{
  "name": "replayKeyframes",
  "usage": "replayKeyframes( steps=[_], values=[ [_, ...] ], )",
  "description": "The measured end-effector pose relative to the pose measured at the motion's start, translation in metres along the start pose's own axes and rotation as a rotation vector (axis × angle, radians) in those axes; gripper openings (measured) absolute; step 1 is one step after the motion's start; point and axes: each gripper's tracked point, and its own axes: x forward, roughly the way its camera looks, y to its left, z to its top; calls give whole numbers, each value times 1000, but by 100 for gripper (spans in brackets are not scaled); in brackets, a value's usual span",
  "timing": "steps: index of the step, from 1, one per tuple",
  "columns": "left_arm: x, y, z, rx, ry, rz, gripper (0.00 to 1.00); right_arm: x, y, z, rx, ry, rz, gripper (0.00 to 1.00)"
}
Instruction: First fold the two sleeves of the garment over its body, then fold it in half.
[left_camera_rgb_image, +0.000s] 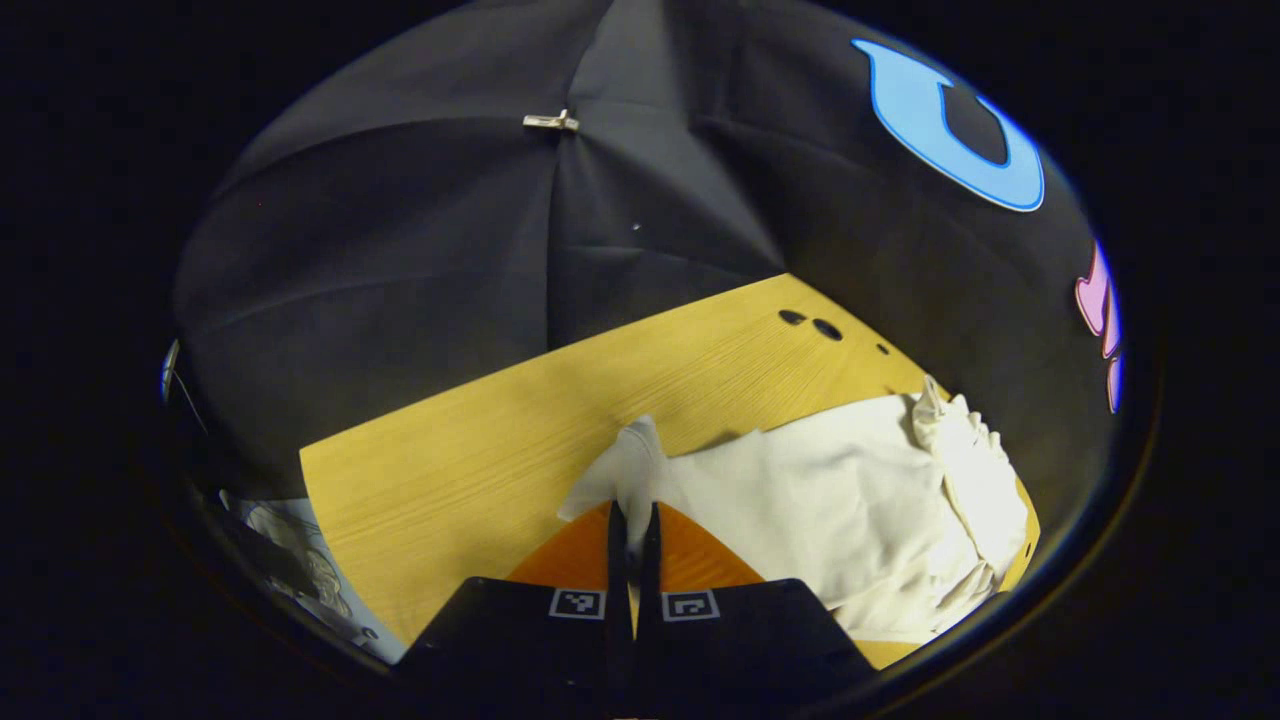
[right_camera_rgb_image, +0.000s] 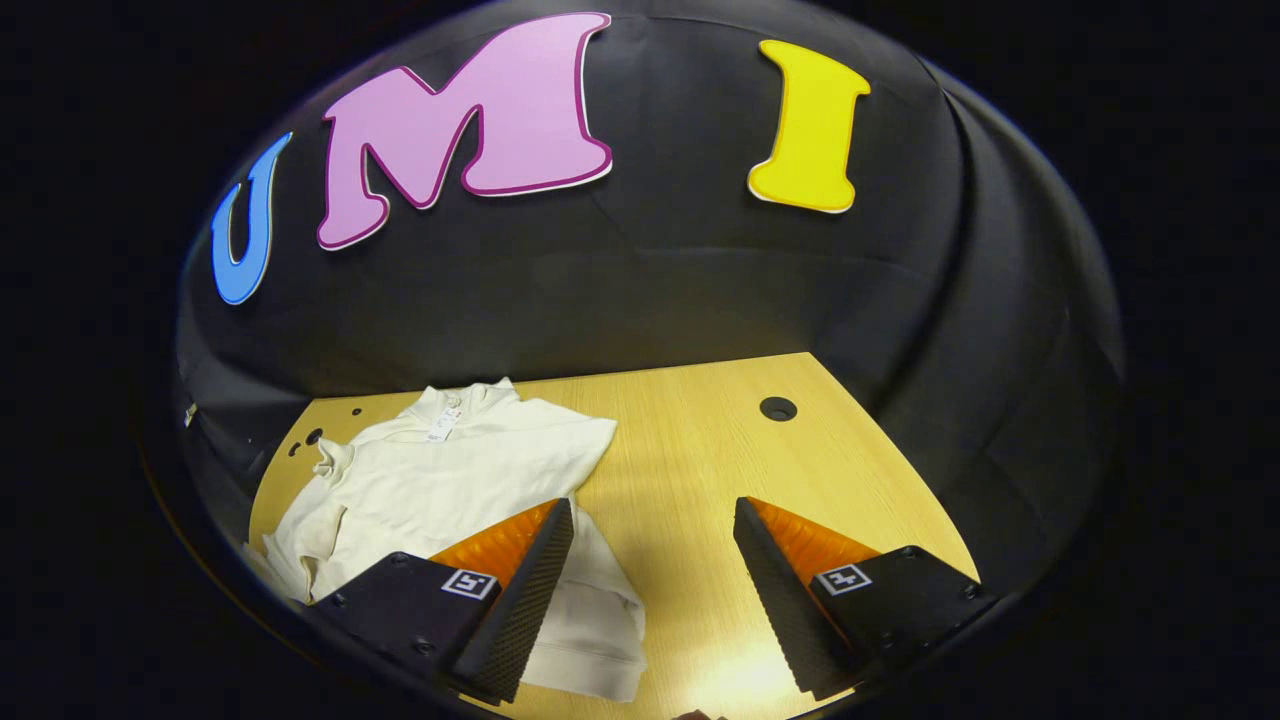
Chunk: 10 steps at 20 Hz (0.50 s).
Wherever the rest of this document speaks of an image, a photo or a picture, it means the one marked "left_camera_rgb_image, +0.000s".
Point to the white backdrop clip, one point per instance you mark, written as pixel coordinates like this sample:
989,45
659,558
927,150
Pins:
550,121

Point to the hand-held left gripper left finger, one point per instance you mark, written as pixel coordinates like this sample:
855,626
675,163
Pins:
619,600

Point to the black backdrop cloth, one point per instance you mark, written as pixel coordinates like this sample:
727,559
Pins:
400,250

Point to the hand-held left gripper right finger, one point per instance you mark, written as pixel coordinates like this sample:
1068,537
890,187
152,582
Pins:
648,600

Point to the white sweatshirt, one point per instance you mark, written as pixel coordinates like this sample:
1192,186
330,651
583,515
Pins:
820,500

